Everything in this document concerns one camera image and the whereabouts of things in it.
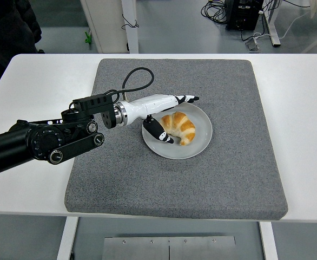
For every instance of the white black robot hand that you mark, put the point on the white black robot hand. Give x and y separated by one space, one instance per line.
150 105

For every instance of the golden croissant bread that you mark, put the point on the golden croissant bread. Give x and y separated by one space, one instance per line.
180 124

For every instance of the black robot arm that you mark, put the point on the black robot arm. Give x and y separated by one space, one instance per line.
26 140

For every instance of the pale grey round plate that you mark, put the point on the pale grey round plate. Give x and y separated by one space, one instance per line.
174 151

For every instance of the grey metal plate with screws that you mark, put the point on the grey metal plate with screws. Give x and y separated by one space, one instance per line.
147 249

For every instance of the grey speckled foam mat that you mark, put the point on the grey speckled foam mat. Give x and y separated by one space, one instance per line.
174 187

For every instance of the white cabinet panel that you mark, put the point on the white cabinet panel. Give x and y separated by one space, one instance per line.
107 24

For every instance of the small green object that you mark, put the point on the small green object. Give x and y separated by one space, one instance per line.
88 38

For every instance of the grey foot pedal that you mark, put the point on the grey foot pedal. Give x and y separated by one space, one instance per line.
252 45

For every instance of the black computer box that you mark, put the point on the black computer box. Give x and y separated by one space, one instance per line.
242 15

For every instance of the white desk leg with foot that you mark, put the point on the white desk leg with foot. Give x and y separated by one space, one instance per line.
272 27

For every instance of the white table leg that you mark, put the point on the white table leg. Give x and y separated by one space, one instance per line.
66 238
269 241

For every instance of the person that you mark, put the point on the person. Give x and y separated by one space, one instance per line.
7 32

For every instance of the white desk post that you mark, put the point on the white desk post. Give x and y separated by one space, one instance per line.
131 32

